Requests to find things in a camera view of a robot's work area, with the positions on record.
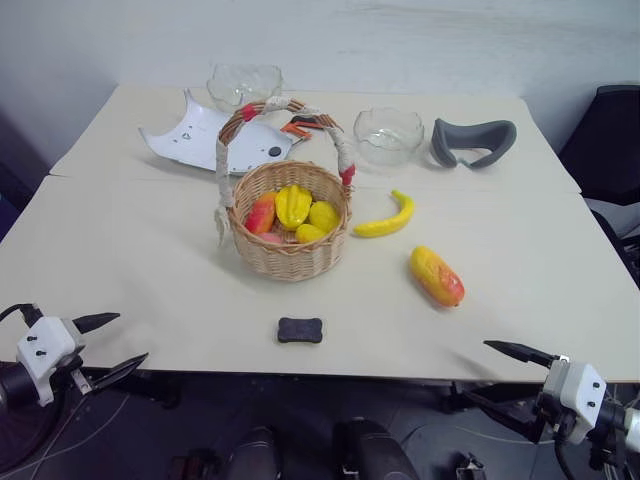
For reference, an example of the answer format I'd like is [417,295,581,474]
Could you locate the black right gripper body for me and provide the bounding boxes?
[536,378,567,443]

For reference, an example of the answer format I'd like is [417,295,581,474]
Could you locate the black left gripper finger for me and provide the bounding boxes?
[72,312,122,336]
[89,351,151,394]

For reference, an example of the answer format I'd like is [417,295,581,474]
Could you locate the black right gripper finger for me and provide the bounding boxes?
[459,385,545,444]
[482,339,562,366]

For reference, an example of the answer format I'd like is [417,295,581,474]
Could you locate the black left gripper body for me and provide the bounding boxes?
[63,318,97,399]

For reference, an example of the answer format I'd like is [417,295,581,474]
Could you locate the red orange mango in basket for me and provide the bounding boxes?
[244,192,278,235]

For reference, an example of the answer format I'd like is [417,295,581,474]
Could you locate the yellow orange mango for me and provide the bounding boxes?
[409,244,467,308]

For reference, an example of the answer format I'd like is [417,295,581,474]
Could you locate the dark rounded shape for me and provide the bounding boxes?
[225,424,282,480]
[331,418,417,480]

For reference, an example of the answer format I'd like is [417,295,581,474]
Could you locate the black eraser block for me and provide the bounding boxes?
[273,315,326,347]

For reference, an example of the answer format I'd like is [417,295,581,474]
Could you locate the yellow banana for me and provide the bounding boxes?
[352,188,417,240]

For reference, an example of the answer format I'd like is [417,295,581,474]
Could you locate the white plastic panel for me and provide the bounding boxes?
[137,88,307,174]

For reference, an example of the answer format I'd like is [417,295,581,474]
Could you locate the grey headset face pad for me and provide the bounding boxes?
[430,117,518,171]

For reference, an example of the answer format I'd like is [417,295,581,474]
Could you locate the black chair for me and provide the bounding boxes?
[556,83,640,207]

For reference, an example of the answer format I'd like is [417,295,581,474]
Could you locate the yellow bell pepper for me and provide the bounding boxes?
[274,184,314,232]

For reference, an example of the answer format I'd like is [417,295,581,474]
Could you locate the small yellow lemon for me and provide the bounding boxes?
[294,223,327,245]

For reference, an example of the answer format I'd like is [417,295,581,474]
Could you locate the large yellow lemon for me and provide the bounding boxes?
[307,199,343,234]

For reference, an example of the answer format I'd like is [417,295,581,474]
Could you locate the clear glass bowl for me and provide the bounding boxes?
[205,62,285,114]
[352,105,427,167]

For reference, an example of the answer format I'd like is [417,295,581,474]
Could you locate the orange and black tool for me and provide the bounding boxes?
[279,114,327,142]

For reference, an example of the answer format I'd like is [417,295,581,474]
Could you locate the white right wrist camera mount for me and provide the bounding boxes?
[541,356,609,446]

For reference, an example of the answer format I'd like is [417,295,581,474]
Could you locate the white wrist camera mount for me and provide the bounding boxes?
[15,315,87,408]
[541,356,609,446]

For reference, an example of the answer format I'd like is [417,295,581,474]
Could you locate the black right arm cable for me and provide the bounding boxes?
[552,435,581,480]

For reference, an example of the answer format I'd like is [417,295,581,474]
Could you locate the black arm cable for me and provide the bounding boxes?
[552,435,581,480]
[0,301,43,329]

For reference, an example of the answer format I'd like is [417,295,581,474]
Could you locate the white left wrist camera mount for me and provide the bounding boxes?
[15,315,87,408]

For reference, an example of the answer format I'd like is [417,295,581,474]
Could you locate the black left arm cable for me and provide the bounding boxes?
[0,301,43,329]

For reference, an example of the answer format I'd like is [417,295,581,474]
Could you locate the wicker basket with handle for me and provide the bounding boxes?
[212,97,357,283]

